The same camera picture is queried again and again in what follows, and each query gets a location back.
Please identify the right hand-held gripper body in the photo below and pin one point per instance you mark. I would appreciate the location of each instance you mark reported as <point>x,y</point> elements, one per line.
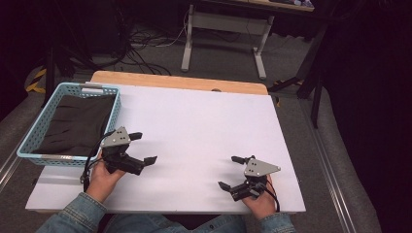
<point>259,168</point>

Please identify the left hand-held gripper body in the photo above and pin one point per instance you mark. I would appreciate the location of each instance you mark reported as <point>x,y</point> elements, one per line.
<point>117,139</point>

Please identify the dark cloth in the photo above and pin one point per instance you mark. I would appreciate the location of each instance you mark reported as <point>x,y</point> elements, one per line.
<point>77,126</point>

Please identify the light blue plastic basket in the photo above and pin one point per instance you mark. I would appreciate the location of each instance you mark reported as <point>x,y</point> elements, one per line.
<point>39,129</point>

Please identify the person's right hand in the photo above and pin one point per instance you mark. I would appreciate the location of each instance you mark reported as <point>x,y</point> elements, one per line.
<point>260,205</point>

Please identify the person's left hand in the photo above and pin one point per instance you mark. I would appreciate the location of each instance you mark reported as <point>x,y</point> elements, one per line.
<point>102,184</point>

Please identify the white board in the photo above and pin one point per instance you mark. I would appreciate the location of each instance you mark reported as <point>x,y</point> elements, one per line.
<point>200,129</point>

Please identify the person's legs in jeans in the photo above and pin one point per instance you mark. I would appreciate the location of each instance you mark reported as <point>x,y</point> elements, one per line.
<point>181,225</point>

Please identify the wooden table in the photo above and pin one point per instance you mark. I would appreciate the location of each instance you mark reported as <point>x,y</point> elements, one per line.
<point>162,80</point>

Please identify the yellow and black tape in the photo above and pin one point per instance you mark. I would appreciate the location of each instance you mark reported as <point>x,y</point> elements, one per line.
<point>35,82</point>

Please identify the dark metal stand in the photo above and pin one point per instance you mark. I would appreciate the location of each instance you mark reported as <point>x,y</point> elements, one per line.
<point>307,64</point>

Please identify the desk with white legs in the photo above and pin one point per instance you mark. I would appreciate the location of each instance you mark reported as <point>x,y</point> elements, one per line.
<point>226,24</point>

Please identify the metal floor rail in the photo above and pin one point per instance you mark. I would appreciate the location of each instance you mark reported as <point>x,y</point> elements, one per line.
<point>330,174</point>

